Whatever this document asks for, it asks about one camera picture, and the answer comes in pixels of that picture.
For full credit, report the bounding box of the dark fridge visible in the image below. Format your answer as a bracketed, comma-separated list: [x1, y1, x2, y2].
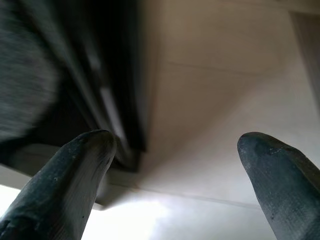
[0, 0, 156, 176]

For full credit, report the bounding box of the grey textured cloth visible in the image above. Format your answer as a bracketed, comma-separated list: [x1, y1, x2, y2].
[0, 0, 61, 144]

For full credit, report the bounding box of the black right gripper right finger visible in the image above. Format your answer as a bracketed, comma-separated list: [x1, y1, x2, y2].
[236, 131, 320, 240]

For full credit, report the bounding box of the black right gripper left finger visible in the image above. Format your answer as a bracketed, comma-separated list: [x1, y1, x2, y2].
[0, 129, 118, 240]

